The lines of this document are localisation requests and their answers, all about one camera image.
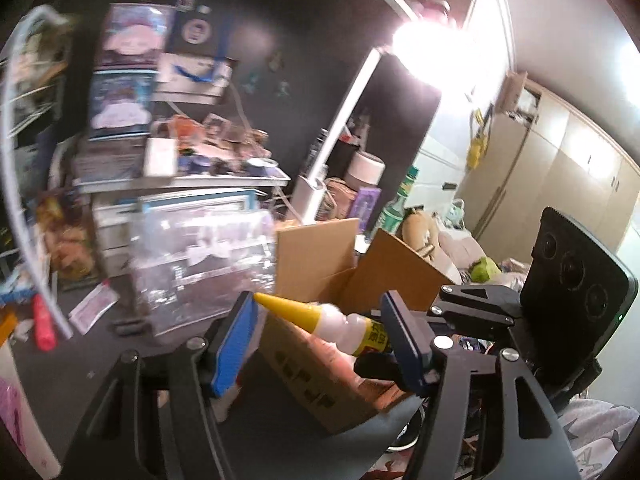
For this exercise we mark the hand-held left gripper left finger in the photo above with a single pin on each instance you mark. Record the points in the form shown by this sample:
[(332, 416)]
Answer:
[(232, 350)]

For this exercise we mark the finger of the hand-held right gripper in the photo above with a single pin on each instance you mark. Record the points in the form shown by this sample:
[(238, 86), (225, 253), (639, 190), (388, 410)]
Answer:
[(375, 366), (475, 305)]

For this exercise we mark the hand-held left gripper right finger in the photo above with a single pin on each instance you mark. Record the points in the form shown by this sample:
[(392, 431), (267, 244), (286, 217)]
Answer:
[(405, 345)]

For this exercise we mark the cardboard box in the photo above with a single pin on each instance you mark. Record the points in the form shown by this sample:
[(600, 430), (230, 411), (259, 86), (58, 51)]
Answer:
[(320, 375)]

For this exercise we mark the yellow-tipped glue bottle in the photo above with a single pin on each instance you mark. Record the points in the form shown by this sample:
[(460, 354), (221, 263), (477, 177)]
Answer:
[(330, 322)]

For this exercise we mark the green plush toy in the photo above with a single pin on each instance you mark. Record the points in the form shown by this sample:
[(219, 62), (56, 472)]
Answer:
[(486, 270)]

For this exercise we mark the clear plastic zip bag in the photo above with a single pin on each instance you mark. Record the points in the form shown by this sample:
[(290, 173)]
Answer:
[(200, 270)]

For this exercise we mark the tan plush toy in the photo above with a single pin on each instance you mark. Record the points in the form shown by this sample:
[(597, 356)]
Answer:
[(420, 232)]

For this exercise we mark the black marker pen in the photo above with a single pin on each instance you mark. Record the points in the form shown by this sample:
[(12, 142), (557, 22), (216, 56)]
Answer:
[(130, 327)]

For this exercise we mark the beige wardrobe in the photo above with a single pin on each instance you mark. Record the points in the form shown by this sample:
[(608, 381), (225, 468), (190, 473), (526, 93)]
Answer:
[(560, 170)]

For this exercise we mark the green bottle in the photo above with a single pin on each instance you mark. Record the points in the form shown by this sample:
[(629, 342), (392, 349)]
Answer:
[(395, 210)]

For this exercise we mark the purple box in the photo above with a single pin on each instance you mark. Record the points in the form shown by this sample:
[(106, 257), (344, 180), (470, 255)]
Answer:
[(367, 207)]

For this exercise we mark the white sachet packet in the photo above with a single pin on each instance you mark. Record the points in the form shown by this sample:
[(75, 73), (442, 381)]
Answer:
[(92, 307)]

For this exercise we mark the blue framed board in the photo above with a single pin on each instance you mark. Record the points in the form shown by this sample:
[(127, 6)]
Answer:
[(195, 199)]

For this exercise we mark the printed blanket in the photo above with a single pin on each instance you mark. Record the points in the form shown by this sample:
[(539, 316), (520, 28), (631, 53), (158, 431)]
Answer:
[(600, 435)]

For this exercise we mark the yellow hanging bag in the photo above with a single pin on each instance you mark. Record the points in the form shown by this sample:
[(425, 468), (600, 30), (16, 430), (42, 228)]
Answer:
[(477, 142)]

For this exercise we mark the white mini drawer unit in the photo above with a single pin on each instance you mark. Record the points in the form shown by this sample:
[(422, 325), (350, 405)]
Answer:
[(117, 227)]

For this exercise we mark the white desk shelf riser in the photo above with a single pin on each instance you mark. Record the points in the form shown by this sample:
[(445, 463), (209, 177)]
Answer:
[(200, 182)]

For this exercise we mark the beige cup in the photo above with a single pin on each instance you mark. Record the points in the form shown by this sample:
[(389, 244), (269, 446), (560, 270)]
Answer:
[(364, 170)]

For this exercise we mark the red bottle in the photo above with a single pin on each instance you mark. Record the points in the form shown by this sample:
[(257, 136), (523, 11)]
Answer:
[(44, 322)]

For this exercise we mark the food picture packet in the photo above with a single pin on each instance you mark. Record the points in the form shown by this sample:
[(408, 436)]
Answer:
[(70, 245)]

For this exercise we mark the black pen holder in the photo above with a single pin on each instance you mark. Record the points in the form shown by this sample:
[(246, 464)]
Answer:
[(345, 157)]

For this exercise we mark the white charger adapter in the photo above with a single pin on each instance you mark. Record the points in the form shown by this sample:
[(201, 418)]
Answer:
[(161, 157)]

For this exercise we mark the pink patterned tissue pack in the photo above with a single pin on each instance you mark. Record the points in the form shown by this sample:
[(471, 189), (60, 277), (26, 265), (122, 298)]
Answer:
[(22, 410)]

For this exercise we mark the white desk lamp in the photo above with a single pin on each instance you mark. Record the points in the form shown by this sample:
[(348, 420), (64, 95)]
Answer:
[(345, 125)]

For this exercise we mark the white labelled box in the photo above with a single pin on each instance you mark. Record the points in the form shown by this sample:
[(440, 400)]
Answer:
[(107, 160)]

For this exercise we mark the blue character display box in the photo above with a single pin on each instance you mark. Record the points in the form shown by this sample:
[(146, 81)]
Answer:
[(122, 105)]

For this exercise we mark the round character sticker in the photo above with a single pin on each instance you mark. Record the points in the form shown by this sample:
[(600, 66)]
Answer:
[(196, 30)]

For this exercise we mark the pink character display box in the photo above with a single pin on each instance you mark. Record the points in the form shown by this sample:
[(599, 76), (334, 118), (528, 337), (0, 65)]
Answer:
[(132, 35)]

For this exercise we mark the white wall socket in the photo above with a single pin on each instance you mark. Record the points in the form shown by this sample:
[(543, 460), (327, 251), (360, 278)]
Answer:
[(190, 80)]

